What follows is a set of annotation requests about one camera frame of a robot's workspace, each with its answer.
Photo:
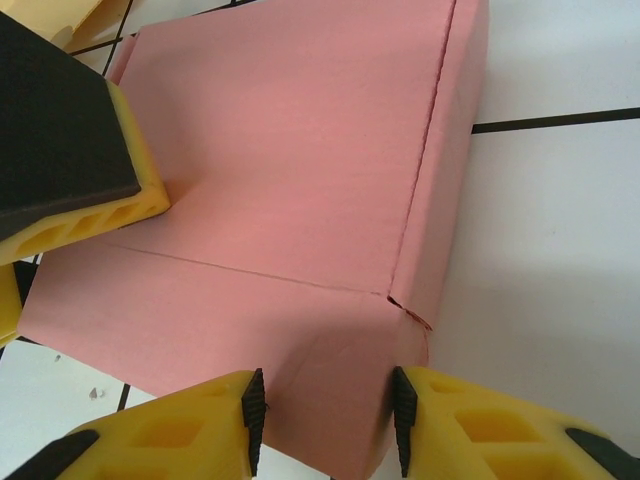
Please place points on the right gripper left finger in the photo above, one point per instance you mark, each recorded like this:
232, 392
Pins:
175, 440

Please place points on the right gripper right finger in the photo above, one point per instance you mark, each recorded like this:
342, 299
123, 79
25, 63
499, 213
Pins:
500, 440

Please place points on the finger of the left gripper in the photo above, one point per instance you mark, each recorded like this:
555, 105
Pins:
7, 305
50, 125

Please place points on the yellow paper box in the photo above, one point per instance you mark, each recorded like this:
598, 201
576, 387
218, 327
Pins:
95, 25

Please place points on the pink paper box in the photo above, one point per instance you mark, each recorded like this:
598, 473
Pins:
300, 150

